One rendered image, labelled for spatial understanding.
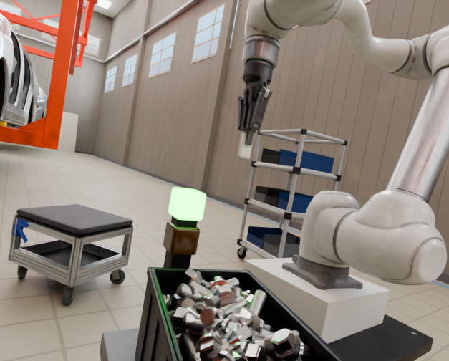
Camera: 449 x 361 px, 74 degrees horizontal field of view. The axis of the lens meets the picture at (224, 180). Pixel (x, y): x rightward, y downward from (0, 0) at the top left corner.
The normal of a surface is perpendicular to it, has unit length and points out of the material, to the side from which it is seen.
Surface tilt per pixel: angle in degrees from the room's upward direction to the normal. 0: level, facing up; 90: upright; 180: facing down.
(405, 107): 90
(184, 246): 90
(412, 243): 69
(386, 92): 90
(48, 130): 90
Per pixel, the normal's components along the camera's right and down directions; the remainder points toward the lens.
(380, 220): -0.73, -0.52
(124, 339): 0.18, -0.98
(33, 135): 0.47, 0.14
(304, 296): -0.80, -0.11
